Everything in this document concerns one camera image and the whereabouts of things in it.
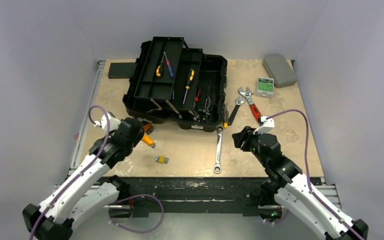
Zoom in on small black adjustable wrench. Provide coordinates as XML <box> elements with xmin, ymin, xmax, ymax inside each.
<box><xmin>227</xmin><ymin>95</ymin><xmax>246</xmax><ymax>126</ymax></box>

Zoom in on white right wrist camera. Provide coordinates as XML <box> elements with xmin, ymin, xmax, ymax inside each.
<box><xmin>252</xmin><ymin>115</ymin><xmax>275</xmax><ymax>135</ymax></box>

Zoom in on silver ratchet wrench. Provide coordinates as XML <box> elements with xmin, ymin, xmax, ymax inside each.
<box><xmin>213</xmin><ymin>126</ymin><xmax>225</xmax><ymax>174</ymax></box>

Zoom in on black network switch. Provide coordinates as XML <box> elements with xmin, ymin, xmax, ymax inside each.
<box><xmin>107</xmin><ymin>62</ymin><xmax>137</xmax><ymax>79</ymax></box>

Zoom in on red blue small screwdriver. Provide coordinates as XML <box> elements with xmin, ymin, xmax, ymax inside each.
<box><xmin>163</xmin><ymin>51</ymin><xmax>175</xmax><ymax>79</ymax></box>

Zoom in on steel claw hammer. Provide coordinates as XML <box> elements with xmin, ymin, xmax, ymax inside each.
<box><xmin>194</xmin><ymin>86</ymin><xmax>212</xmax><ymax>118</ymax></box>

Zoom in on black multi pliers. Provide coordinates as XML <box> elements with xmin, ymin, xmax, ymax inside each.
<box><xmin>202</xmin><ymin>86</ymin><xmax>217</xmax><ymax>123</ymax></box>

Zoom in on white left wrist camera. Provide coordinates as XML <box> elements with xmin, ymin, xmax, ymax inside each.
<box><xmin>92</xmin><ymin>111</ymin><xmax>121</xmax><ymax>132</ymax></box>

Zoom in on black yellow phillips screwdriver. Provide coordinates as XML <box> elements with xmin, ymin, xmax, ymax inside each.
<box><xmin>182</xmin><ymin>68</ymin><xmax>195</xmax><ymax>106</ymax></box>

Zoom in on aluminium frame rail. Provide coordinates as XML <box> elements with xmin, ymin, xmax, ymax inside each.
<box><xmin>65</xmin><ymin>59</ymin><xmax>107</xmax><ymax>180</ymax></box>

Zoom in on orange utility knife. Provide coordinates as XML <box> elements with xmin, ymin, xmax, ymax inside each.
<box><xmin>141</xmin><ymin>133</ymin><xmax>156</xmax><ymax>149</ymax></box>

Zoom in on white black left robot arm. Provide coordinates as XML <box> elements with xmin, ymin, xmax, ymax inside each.
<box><xmin>22</xmin><ymin>117</ymin><xmax>145</xmax><ymax>240</ymax></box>

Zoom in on short black yellow screwdriver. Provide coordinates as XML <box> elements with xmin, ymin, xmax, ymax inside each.
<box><xmin>155</xmin><ymin>53</ymin><xmax>165</xmax><ymax>78</ymax></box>

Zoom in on black plastic toolbox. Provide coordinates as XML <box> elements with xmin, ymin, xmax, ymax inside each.
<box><xmin>122</xmin><ymin>36</ymin><xmax>228</xmax><ymax>132</ymax></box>

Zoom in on grey plastic case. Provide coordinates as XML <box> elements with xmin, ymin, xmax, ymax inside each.
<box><xmin>263</xmin><ymin>54</ymin><xmax>298</xmax><ymax>88</ymax></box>

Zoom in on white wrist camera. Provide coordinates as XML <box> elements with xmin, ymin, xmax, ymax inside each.
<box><xmin>252</xmin><ymin>115</ymin><xmax>275</xmax><ymax>135</ymax></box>
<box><xmin>92</xmin><ymin>111</ymin><xmax>121</xmax><ymax>132</ymax></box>

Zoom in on green white bit box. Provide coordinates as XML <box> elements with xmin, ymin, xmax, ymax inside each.
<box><xmin>255</xmin><ymin>76</ymin><xmax>274</xmax><ymax>98</ymax></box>

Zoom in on red handled adjustable wrench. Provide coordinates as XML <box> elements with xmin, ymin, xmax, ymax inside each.
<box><xmin>238</xmin><ymin>86</ymin><xmax>262</xmax><ymax>123</ymax></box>

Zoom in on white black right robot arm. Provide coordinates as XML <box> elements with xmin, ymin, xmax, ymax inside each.
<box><xmin>232</xmin><ymin>126</ymin><xmax>369</xmax><ymax>240</ymax></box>

